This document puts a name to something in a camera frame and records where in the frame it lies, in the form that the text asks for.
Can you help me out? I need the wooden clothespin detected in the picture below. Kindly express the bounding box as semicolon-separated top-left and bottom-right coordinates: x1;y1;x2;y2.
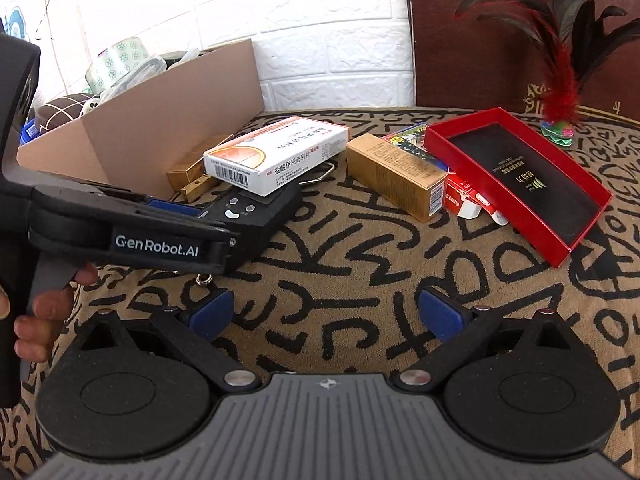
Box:
179;174;219;204

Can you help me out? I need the small gold box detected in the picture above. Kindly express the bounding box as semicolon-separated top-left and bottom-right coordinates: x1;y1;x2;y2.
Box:
166;134;233;192

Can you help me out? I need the black remote key fob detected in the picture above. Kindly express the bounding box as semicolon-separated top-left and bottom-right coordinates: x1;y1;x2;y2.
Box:
198;182;303;275

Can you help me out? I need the white orange medicine box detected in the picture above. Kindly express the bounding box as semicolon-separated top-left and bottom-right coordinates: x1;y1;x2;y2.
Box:
203;116;352;197

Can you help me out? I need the red white cigarette pack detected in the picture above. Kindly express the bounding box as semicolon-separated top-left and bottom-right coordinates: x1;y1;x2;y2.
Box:
444;172;509;226

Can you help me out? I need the gold carton box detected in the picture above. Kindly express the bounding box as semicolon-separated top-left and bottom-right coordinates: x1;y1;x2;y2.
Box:
345;133;448;222

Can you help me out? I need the red shallow box tray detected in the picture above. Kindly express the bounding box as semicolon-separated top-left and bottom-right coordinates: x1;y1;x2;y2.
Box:
424;107;612;268

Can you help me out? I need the patterned clear tape roll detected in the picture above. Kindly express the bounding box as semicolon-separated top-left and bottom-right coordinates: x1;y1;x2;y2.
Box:
85;37;149;94

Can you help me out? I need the colourful card pack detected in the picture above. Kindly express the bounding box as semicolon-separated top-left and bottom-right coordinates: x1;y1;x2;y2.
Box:
383;124;448;171

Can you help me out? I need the person's left hand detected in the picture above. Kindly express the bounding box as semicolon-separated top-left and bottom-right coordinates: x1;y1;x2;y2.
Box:
1;262;98;363

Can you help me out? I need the brown cardboard box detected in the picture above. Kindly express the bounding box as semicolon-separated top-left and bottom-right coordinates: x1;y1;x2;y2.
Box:
17;39;264;198

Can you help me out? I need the blue barcode box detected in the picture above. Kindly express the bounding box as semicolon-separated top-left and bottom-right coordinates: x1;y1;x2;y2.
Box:
20;119;41;145

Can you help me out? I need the brown checked pouch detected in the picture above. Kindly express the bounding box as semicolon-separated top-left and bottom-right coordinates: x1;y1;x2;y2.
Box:
35;93;93;133

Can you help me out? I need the dark red wooden board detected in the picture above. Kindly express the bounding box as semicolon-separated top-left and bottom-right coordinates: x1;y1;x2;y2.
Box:
408;0;639;113

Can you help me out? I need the feather shuttlecock toy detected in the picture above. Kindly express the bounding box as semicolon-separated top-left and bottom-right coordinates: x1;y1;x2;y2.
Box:
454;0;639;148

